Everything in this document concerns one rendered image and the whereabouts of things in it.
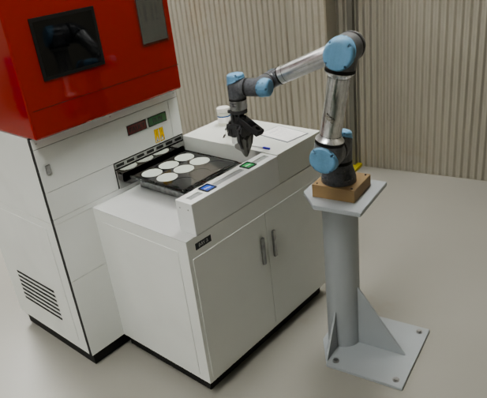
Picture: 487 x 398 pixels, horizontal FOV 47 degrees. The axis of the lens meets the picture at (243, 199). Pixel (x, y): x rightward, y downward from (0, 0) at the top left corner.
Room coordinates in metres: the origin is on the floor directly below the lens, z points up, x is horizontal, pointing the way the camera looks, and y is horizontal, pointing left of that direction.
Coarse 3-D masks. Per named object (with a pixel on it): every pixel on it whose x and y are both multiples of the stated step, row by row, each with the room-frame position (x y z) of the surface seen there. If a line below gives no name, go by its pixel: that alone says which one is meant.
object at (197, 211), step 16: (256, 160) 2.35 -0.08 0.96; (272, 160) 2.34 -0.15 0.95; (224, 176) 2.21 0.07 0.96; (240, 176) 2.19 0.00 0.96; (256, 176) 2.26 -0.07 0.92; (272, 176) 2.34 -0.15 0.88; (192, 192) 2.09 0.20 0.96; (208, 192) 2.07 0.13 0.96; (224, 192) 2.11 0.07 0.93; (240, 192) 2.18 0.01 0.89; (256, 192) 2.25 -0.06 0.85; (192, 208) 1.97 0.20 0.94; (208, 208) 2.04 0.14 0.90; (224, 208) 2.10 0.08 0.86; (192, 224) 1.98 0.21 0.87; (208, 224) 2.03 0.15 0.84
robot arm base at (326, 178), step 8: (336, 168) 2.16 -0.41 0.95; (344, 168) 2.16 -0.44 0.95; (352, 168) 2.18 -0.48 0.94; (328, 176) 2.17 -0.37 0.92; (336, 176) 2.15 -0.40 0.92; (344, 176) 2.15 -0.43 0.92; (352, 176) 2.16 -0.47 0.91; (328, 184) 2.16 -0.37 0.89; (336, 184) 2.15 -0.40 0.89; (344, 184) 2.14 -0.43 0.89; (352, 184) 2.16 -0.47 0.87
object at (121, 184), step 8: (176, 144) 2.75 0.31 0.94; (184, 144) 2.79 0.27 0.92; (160, 152) 2.67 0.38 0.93; (136, 160) 2.57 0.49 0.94; (144, 160) 2.59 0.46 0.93; (120, 168) 2.49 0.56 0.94; (128, 168) 2.52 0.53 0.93; (120, 176) 2.48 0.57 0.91; (120, 184) 2.47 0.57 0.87; (128, 184) 2.50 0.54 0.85
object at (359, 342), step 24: (312, 192) 2.24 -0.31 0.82; (336, 216) 2.14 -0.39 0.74; (360, 216) 2.00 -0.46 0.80; (336, 240) 2.14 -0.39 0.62; (336, 264) 2.15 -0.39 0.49; (336, 288) 2.15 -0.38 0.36; (336, 312) 2.15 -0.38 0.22; (360, 312) 2.16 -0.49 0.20; (336, 336) 2.15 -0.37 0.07; (360, 336) 2.16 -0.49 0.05; (384, 336) 2.09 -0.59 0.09; (408, 336) 2.16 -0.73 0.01; (336, 360) 2.04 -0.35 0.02; (360, 360) 2.03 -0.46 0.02; (384, 360) 2.02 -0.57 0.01; (408, 360) 2.00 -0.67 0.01; (384, 384) 1.88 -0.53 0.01
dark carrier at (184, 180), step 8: (184, 152) 2.72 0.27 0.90; (192, 152) 2.70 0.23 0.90; (168, 160) 2.63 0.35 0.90; (176, 160) 2.62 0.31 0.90; (216, 160) 2.55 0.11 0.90; (224, 160) 2.54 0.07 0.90; (152, 168) 2.55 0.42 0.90; (160, 168) 2.54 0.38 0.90; (200, 168) 2.48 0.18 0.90; (208, 168) 2.47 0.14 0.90; (216, 168) 2.45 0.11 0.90; (184, 176) 2.40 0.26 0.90; (192, 176) 2.40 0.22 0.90; (200, 176) 2.38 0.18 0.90; (168, 184) 2.34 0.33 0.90; (176, 184) 2.33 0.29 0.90; (184, 184) 2.32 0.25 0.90; (192, 184) 2.30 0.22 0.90
